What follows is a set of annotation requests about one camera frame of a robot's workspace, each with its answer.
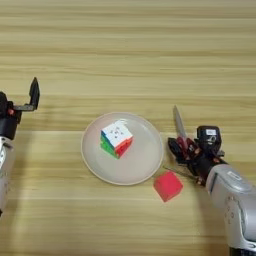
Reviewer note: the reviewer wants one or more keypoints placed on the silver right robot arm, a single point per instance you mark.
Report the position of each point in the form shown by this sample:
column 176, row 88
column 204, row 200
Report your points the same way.
column 233, row 203

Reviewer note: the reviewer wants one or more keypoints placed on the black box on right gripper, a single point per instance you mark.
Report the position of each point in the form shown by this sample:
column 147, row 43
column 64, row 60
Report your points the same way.
column 208, row 135

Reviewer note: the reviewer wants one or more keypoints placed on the multicoloured puzzle cube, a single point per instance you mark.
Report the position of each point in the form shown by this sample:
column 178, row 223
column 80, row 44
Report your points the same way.
column 116, row 136

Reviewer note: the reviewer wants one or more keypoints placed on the round beige plate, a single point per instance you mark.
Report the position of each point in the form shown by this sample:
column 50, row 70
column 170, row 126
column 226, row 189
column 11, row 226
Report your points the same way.
column 140, row 165

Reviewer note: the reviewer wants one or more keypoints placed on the red foam cube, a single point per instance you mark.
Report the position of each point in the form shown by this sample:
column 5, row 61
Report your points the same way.
column 168, row 186

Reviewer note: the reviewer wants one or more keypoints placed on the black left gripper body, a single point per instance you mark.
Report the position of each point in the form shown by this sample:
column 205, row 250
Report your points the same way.
column 8, row 123

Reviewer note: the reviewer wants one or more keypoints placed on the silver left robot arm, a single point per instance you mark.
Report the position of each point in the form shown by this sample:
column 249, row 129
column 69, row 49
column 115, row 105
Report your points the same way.
column 6, row 170

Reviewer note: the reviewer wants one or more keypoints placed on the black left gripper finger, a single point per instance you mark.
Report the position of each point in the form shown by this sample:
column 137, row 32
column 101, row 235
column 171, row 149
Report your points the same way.
column 34, row 93

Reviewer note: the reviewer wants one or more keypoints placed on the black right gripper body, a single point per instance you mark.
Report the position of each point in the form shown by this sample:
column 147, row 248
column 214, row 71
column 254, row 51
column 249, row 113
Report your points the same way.
column 205, row 163

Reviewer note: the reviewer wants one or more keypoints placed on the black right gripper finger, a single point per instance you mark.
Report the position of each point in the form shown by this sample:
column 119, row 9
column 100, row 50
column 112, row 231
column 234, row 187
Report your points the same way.
column 176, row 151
column 219, row 153

